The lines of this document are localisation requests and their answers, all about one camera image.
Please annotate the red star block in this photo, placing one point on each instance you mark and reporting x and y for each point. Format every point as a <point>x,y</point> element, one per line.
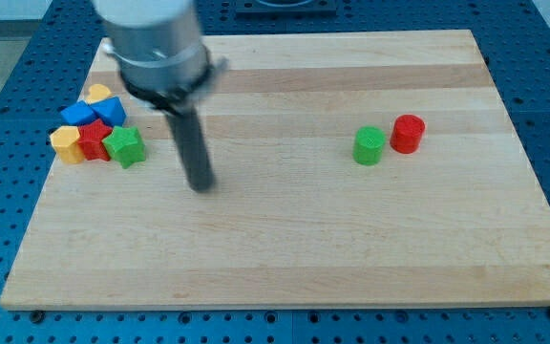
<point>90,141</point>

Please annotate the black pusher rod tool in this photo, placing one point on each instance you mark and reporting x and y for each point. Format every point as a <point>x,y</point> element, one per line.
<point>185,128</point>

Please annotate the blue triangle block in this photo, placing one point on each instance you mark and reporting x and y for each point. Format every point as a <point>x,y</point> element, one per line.
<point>110,111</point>

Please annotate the red cylinder block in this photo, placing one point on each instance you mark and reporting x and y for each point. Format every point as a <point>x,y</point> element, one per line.
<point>407,133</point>

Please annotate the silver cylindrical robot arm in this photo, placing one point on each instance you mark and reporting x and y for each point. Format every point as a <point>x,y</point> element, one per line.
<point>158,46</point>

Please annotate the yellow hexagon block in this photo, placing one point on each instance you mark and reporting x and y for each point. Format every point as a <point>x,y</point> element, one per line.
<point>65,143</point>

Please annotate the yellow heart block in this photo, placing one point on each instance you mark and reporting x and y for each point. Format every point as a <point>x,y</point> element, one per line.
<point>97,92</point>

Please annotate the blue cube block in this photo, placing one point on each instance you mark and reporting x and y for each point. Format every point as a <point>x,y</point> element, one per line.
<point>78,114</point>

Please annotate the green cylinder block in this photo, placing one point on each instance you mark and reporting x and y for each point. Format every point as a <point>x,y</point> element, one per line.
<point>368,145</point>

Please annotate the green star block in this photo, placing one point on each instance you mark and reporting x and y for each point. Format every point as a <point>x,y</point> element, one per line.
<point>125,145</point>

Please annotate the wooden board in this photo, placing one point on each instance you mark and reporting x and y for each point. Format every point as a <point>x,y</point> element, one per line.
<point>294,222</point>

